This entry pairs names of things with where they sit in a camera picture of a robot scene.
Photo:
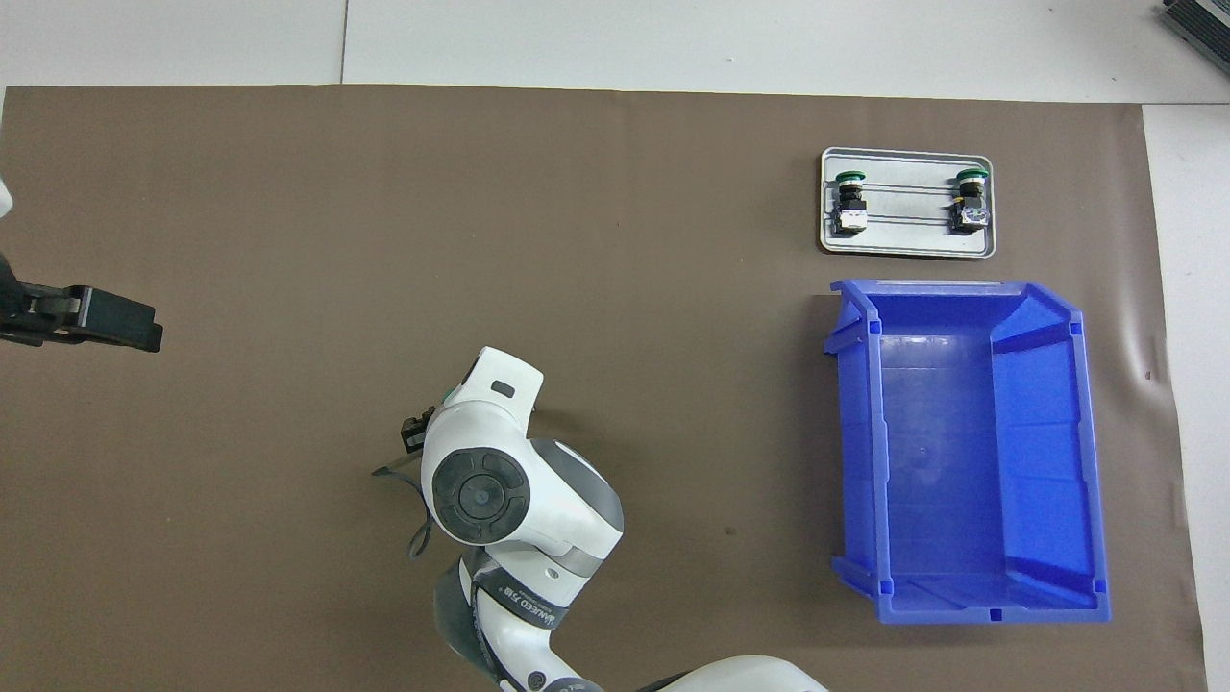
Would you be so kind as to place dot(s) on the green push button white label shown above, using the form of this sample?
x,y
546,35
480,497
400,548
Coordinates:
x,y
850,207

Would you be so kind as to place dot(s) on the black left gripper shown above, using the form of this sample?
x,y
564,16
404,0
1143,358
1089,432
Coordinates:
x,y
14,312

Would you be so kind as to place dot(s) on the brown paper table mat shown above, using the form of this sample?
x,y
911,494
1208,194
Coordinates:
x,y
673,288

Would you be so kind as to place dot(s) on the green push button blue label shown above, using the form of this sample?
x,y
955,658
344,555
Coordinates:
x,y
969,204

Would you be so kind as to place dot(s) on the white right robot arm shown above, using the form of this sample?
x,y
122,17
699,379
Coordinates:
x,y
538,500

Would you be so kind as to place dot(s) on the grey metal tray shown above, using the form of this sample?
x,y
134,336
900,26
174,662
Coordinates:
x,y
908,245

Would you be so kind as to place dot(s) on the grey ribbed metal device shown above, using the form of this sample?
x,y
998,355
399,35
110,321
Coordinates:
x,y
1201,24

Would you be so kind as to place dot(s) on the blue plastic storage bin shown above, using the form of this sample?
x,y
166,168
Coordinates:
x,y
947,481

